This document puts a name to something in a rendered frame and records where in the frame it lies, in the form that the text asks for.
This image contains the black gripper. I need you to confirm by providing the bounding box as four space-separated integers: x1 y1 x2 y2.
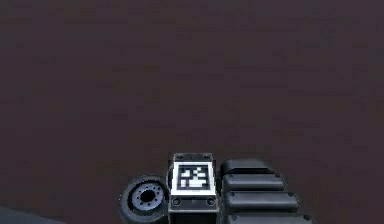
118 173 171 224

